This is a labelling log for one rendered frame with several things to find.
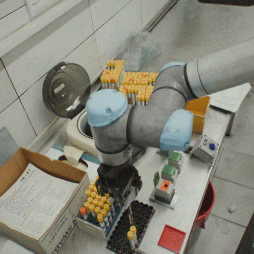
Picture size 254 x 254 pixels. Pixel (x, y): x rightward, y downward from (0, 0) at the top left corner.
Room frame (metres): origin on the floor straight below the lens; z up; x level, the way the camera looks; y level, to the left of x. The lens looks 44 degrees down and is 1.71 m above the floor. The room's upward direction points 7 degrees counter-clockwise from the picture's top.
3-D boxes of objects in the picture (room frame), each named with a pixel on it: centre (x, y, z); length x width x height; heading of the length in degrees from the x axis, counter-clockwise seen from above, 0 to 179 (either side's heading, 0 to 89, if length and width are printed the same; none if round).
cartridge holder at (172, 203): (0.50, -0.10, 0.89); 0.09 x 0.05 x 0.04; 59
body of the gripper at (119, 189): (0.39, 0.04, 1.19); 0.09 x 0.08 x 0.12; 148
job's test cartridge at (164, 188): (0.50, -0.10, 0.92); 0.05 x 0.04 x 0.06; 59
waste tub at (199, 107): (0.85, -0.28, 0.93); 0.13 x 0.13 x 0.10; 63
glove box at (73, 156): (0.65, 0.20, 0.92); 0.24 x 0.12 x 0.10; 58
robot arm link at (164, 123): (0.37, -0.07, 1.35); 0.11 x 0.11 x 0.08; 69
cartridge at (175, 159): (0.61, -0.16, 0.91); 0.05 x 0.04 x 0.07; 58
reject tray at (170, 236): (0.35, -0.09, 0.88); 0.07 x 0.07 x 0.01; 58
